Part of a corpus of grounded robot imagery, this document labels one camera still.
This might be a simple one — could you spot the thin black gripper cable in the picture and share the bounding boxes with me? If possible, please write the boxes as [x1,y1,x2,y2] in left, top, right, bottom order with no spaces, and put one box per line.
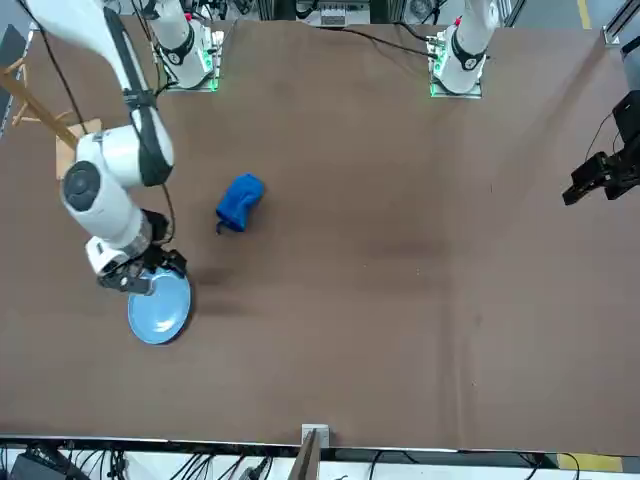
[585,112,626,169]

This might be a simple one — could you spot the blue cloth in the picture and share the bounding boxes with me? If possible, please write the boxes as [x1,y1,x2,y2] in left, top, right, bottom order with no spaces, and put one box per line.
[214,172,266,236]

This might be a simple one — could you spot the light blue plastic plate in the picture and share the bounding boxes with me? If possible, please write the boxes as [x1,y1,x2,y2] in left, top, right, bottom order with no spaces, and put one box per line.
[127,267,194,346]

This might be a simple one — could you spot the aluminium frame profile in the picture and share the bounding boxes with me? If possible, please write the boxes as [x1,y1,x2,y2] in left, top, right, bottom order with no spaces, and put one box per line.
[602,0,640,47]

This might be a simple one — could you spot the black electronics box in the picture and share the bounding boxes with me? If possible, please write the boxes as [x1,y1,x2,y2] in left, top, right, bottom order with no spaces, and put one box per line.
[8,449,76,480]

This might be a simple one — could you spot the aluminium camera post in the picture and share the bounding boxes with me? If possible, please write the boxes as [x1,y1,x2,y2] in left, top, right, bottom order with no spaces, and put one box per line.
[291,428,322,480]

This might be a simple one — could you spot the grey metal bracket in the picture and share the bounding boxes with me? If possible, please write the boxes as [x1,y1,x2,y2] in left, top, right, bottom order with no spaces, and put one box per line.
[301,423,332,448]

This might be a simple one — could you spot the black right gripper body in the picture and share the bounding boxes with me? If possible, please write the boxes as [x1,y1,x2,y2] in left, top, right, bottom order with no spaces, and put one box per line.
[141,208,175,251]

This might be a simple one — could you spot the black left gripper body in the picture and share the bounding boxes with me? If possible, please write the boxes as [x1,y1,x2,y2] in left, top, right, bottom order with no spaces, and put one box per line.
[612,89,640,151]

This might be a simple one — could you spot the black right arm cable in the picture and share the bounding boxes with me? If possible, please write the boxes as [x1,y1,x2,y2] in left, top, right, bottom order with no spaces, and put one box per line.
[29,0,177,239]

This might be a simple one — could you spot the long black cable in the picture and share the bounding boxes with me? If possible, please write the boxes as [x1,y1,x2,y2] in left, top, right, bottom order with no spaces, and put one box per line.
[309,22,436,56]

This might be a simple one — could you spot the wooden cup rack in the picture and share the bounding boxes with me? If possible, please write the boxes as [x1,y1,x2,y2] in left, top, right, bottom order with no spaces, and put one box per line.
[0,57,105,181]

